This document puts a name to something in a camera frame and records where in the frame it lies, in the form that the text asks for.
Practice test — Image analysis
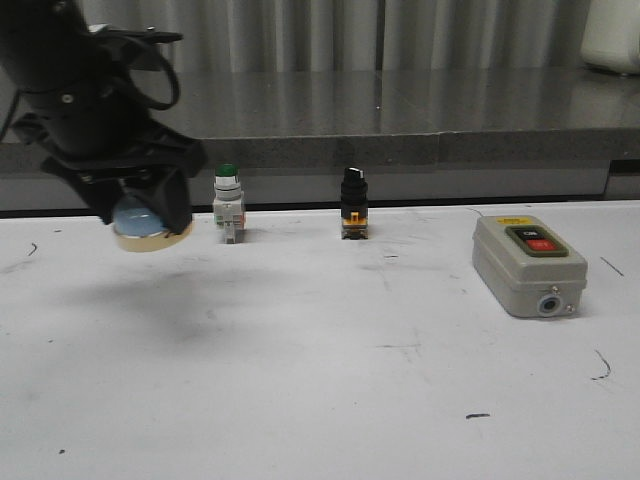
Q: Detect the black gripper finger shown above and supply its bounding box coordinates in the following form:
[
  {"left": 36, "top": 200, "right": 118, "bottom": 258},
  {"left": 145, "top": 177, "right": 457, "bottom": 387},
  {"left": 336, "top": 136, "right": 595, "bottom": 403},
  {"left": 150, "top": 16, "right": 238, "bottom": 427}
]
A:
[
  {"left": 144, "top": 167, "right": 192, "bottom": 234},
  {"left": 66, "top": 175, "right": 124, "bottom": 225}
]

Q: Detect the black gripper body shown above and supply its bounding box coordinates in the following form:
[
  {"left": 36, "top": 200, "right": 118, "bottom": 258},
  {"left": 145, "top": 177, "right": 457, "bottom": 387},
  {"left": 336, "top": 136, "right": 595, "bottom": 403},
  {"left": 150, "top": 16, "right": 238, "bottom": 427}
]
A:
[{"left": 10, "top": 74, "right": 207, "bottom": 183}]

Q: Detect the blue dome desk bell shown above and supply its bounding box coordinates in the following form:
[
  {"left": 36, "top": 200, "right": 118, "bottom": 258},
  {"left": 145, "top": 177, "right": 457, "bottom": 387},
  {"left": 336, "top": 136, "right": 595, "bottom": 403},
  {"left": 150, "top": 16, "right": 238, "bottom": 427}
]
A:
[{"left": 112, "top": 195, "right": 193, "bottom": 253}]

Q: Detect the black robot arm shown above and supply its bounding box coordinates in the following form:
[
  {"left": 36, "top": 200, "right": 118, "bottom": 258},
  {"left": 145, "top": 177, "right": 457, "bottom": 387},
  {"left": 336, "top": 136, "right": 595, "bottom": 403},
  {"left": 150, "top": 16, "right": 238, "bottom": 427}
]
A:
[{"left": 1, "top": 1, "right": 207, "bottom": 235}]

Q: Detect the grey stone counter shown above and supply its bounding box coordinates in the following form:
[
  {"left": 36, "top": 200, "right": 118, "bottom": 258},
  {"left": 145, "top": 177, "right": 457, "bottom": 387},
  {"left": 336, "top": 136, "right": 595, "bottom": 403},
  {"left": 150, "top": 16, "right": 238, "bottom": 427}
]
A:
[{"left": 0, "top": 68, "right": 640, "bottom": 214}]

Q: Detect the white appliance on counter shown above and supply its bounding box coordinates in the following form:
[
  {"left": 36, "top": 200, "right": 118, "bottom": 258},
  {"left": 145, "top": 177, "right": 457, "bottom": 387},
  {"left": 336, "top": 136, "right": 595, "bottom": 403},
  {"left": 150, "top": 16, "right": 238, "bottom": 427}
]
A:
[{"left": 580, "top": 0, "right": 639, "bottom": 75}]

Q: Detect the green pushbutton switch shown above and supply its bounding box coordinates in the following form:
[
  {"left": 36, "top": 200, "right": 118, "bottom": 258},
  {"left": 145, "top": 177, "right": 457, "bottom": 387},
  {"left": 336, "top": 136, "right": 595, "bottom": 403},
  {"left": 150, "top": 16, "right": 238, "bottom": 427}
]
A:
[{"left": 212, "top": 163, "right": 246, "bottom": 244}]

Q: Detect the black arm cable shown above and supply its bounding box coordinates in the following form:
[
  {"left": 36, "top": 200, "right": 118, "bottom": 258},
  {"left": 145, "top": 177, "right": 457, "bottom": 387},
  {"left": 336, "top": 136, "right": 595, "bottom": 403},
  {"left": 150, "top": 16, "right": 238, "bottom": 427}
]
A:
[{"left": 89, "top": 28, "right": 184, "bottom": 112}]

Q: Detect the black selector switch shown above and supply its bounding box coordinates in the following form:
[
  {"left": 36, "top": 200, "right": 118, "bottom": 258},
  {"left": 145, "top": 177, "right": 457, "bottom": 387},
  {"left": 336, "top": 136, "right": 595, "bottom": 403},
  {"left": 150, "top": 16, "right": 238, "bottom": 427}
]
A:
[{"left": 341, "top": 167, "right": 368, "bottom": 240}]

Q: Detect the grey on-off switch box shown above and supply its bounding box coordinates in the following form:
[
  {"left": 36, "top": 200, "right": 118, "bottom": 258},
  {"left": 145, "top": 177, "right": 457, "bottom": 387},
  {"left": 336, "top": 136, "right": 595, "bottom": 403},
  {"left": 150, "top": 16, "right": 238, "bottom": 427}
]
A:
[{"left": 472, "top": 215, "right": 588, "bottom": 318}]

